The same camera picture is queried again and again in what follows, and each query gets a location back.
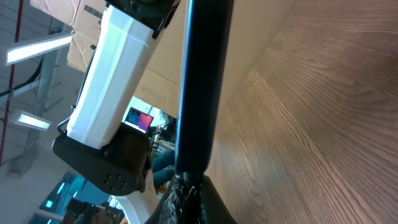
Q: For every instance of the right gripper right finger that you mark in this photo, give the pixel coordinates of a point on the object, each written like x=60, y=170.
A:
x=213, y=209

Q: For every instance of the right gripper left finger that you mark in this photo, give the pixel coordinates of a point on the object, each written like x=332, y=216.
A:
x=170, y=209

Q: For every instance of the blue screen smartphone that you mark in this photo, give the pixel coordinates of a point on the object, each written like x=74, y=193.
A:
x=205, y=44

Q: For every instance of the seated person in jeans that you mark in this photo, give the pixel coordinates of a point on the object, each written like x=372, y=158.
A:
x=160, y=163

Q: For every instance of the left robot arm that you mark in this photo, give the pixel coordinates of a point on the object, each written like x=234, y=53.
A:
x=94, y=141

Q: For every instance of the ceiling light fixture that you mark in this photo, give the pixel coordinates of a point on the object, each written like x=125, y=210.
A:
x=20, y=51
x=25, y=119

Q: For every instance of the laptop with lit screen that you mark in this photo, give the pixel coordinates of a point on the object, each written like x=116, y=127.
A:
x=139, y=120

